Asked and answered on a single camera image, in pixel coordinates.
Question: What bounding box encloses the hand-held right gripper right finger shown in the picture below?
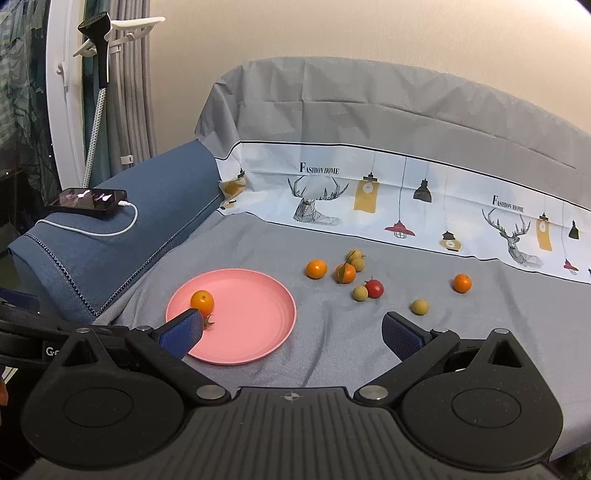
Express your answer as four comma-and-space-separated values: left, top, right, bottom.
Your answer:
353, 311, 536, 408

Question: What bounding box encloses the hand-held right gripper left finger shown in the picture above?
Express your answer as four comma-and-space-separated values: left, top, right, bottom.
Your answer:
34, 308, 232, 408

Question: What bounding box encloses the pink round plate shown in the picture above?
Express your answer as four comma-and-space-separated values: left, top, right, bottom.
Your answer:
165, 268, 297, 367

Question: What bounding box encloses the blue folded blanket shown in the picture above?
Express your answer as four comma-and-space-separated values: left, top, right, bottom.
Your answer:
7, 140, 223, 324

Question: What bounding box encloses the black smartphone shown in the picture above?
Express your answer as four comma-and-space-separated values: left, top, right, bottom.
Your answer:
46, 187, 128, 214

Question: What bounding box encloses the dark glass door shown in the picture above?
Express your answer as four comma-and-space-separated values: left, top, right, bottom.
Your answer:
0, 0, 63, 259

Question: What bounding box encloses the grey printed sofa cover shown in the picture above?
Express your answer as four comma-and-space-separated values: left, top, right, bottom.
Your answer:
95, 56, 591, 462

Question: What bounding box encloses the grey curtain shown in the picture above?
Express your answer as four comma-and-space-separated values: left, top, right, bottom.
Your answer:
108, 0, 160, 169

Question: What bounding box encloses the white clothes hanger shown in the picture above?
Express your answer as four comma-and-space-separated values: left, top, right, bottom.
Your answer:
73, 16, 166, 58

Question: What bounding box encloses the black garment steamer head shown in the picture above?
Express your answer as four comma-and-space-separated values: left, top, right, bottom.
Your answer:
77, 13, 113, 90

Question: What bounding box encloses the white charging cable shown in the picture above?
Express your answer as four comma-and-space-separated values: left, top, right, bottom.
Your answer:
36, 199, 139, 238

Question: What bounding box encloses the braided steamer hose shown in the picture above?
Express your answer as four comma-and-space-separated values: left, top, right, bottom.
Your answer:
82, 87, 108, 189

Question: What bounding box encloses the white door frame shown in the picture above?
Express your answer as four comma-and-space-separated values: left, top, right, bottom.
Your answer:
45, 0, 109, 195

